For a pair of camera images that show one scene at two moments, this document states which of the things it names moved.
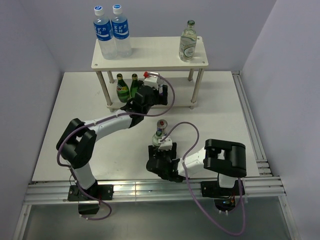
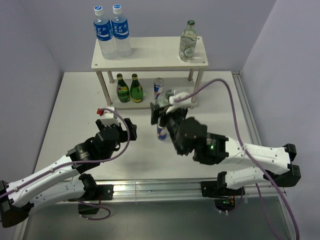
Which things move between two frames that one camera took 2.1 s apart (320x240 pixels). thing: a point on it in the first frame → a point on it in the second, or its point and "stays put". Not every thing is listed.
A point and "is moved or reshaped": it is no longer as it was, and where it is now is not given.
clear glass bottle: x=156 y=137 is moved or reshaped
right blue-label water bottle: x=120 y=28 stays put
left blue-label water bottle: x=103 y=29 stays put
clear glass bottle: x=188 y=42 stays put
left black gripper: x=160 y=99 → x=132 y=128
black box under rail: x=88 y=209 stays put
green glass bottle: x=122 y=89 stays put
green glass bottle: x=134 y=88 stays put
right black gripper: x=173 y=152 → x=155 y=112
